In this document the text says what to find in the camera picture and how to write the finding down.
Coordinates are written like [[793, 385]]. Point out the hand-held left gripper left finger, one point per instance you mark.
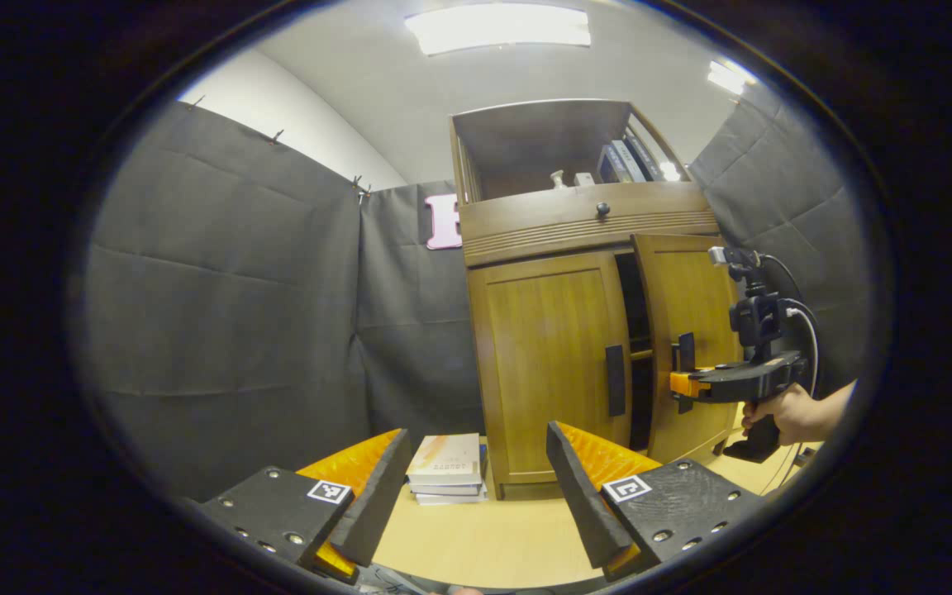
[[377, 496]]

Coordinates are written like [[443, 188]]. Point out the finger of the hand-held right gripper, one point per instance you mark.
[[687, 385]]

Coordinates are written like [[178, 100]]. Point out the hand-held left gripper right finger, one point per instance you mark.
[[579, 496]]

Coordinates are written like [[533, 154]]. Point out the wooden shoe cabinet door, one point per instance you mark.
[[542, 364], [683, 289]]

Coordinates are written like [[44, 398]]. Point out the wooden double-door shoe cabinet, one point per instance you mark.
[[525, 140]]

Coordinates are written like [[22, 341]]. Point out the wooden cabinet drawer black knob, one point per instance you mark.
[[525, 227]]

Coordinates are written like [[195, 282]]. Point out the plain white book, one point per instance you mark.
[[451, 489], [455, 499]]

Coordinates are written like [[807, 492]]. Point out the white book orange print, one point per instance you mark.
[[443, 459]]

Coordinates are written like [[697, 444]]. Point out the small ceiling light panel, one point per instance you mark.
[[728, 77], [670, 171]]

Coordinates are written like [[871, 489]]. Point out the small white box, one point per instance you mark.
[[583, 179]]

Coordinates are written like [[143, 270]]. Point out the dark blue book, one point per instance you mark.
[[610, 165], [645, 157], [629, 161]]

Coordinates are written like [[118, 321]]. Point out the black backdrop cloth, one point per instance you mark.
[[220, 314]]

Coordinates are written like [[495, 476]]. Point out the small white vase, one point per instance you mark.
[[557, 179]]

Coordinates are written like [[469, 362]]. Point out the small metal cloth clip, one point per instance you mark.
[[360, 187]]

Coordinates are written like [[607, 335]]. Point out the large ceiling light panel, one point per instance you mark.
[[497, 27]]

